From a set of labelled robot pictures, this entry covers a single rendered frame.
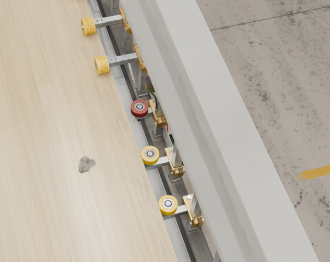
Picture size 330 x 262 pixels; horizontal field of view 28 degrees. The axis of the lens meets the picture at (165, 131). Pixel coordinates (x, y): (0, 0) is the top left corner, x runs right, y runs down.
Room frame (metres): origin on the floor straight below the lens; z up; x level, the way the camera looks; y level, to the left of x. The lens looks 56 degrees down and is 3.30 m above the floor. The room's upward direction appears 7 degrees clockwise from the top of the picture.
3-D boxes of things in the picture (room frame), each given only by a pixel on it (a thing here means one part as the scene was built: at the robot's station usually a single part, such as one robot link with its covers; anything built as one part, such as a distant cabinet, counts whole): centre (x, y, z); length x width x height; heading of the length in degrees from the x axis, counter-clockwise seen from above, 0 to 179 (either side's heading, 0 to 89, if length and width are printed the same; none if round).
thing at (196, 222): (1.28, -0.16, 0.81); 0.14 x 0.06 x 0.05; 24
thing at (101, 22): (2.23, 0.20, 0.95); 0.50 x 0.04 x 0.04; 114
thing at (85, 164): (1.38, 0.32, 0.91); 0.09 x 0.07 x 0.02; 148
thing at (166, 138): (1.69, 0.00, 0.75); 0.26 x 0.01 x 0.10; 24
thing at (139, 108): (1.72, 0.13, 0.85); 0.08 x 0.08 x 0.11
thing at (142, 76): (1.94, 0.14, 0.91); 0.04 x 0.04 x 0.48; 24
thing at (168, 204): (1.25, -0.05, 0.85); 0.08 x 0.08 x 0.11
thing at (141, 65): (1.96, 0.14, 0.95); 0.14 x 0.06 x 0.05; 24
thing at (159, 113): (1.71, 0.03, 0.90); 0.04 x 0.04 x 0.48; 24
